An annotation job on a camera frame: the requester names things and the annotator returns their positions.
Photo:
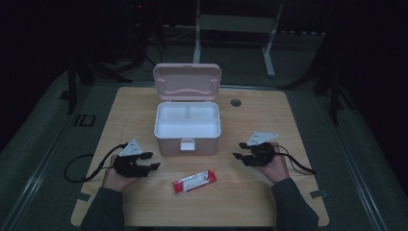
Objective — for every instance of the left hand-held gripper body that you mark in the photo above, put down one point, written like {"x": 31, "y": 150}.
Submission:
{"x": 130, "y": 165}

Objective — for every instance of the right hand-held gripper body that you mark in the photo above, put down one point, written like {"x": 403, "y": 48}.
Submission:
{"x": 261, "y": 154}

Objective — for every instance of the pink storage box with lid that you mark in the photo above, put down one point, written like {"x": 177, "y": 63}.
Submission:
{"x": 198, "y": 147}

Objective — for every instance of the red and white medicine box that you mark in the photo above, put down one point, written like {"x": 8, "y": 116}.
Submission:
{"x": 194, "y": 183}

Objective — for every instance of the white plastic tray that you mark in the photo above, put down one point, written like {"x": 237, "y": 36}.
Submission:
{"x": 187, "y": 130}

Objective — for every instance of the person's left hand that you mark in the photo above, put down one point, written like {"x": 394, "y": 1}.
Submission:
{"x": 115, "y": 181}

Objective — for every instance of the person's right hand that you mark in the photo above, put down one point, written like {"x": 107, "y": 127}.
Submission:
{"x": 277, "y": 170}

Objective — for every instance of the grey tape strip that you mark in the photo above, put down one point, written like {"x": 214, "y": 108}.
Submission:
{"x": 80, "y": 196}
{"x": 318, "y": 193}

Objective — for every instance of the black metal stand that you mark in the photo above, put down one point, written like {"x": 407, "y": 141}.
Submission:
{"x": 72, "y": 86}
{"x": 333, "y": 96}

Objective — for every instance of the white metal stand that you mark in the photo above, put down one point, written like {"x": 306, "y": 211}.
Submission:
{"x": 237, "y": 23}

